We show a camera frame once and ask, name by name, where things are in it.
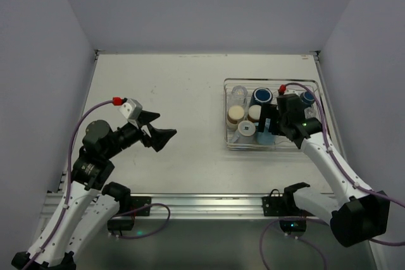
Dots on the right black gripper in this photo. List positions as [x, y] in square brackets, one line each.
[276, 121]

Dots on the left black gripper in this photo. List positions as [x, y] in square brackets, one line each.
[145, 134]

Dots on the large dark blue mug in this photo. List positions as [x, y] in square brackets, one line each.
[261, 96]

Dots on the light blue mug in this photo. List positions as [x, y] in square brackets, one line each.
[265, 137]

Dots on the pale grey-blue mug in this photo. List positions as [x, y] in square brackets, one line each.
[244, 133]

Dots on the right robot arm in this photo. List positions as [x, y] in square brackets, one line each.
[356, 213]

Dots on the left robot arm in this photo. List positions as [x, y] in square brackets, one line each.
[64, 238]

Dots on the white cup brown band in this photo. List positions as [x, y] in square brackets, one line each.
[254, 113]

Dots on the cream cup brown band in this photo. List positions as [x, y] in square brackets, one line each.
[235, 115]

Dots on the clear faceted glass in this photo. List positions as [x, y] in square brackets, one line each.
[238, 96]

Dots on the small clear glass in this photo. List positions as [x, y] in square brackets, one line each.
[310, 112]

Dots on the small dark blue cup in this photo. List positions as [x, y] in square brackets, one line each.
[307, 99]

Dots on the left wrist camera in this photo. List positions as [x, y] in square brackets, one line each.
[130, 109]

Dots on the metal wire dish rack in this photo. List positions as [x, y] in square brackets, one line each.
[281, 142]

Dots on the aluminium front rail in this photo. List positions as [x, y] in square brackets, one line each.
[185, 206]

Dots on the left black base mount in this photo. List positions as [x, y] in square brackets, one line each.
[127, 223]

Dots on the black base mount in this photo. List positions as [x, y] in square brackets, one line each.
[275, 206]
[127, 223]

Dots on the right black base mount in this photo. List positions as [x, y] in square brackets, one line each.
[275, 206]

